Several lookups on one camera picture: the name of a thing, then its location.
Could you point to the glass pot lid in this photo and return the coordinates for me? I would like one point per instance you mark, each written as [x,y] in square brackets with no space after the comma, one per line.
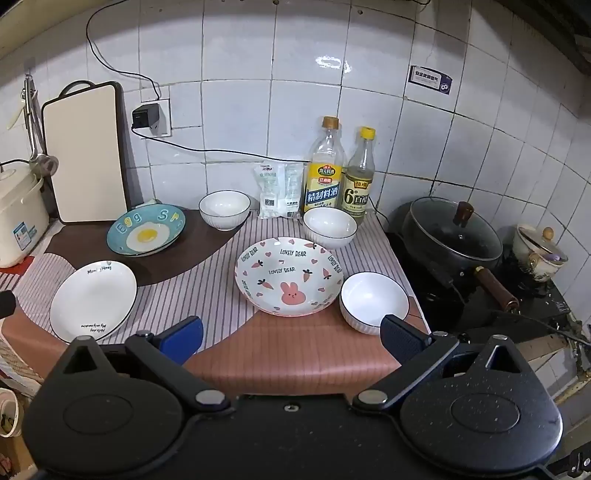
[443,226]

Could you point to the cream cutting board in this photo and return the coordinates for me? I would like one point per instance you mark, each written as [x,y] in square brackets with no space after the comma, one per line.
[83,152]

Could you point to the pink bunny print plate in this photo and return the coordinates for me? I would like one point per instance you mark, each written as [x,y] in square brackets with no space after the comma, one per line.
[288,277]

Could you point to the striped brown tablecloth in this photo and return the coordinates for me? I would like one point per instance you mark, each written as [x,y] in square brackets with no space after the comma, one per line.
[277,346]

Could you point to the vinegar bottle yellow cap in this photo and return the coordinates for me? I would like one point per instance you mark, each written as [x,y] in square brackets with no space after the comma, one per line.
[358,194]

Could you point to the white wall socket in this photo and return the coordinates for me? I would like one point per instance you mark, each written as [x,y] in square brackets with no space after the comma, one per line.
[166,115]

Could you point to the black power adapter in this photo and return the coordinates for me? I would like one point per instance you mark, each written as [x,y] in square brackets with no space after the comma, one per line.
[145,119]

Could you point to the white rice cooker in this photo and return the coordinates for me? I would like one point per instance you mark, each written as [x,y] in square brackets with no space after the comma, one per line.
[21,217]

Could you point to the white plate with black rim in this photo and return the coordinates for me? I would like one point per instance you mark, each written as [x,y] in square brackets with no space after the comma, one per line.
[92,300]

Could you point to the dark range hood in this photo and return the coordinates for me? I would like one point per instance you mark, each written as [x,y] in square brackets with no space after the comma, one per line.
[554,23]

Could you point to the metal ladle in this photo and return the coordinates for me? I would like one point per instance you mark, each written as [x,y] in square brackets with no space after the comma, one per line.
[42,164]

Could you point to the clear salt bag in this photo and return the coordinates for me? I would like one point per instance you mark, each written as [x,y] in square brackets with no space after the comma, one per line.
[296,189]
[270,194]

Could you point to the black cooking pot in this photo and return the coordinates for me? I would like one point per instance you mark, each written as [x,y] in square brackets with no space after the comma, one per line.
[443,263]

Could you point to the cooking wine bottle yellow label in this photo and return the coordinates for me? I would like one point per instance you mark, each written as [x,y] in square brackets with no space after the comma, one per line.
[323,184]

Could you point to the black gas stove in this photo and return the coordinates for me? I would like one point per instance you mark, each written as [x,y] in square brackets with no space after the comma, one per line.
[438,307]

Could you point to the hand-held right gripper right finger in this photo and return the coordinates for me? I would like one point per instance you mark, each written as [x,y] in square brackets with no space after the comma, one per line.
[401,339]

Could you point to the blue egg print plate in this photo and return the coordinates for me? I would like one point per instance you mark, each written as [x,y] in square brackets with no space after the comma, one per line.
[147,235]

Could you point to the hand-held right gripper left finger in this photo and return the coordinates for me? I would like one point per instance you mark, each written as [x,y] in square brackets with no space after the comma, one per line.
[184,337]

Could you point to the small ceramic pot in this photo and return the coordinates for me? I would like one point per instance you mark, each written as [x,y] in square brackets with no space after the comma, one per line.
[538,254]

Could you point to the white bowl with dark rim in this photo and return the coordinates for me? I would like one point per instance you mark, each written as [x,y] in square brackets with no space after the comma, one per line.
[225,207]
[330,226]
[374,297]

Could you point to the white hanging utensil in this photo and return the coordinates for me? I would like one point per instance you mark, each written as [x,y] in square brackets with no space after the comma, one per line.
[14,115]

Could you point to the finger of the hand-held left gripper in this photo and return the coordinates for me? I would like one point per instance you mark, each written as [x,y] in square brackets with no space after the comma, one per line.
[6,304]

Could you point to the small white container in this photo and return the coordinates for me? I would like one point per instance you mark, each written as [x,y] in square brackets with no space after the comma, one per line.
[7,410]

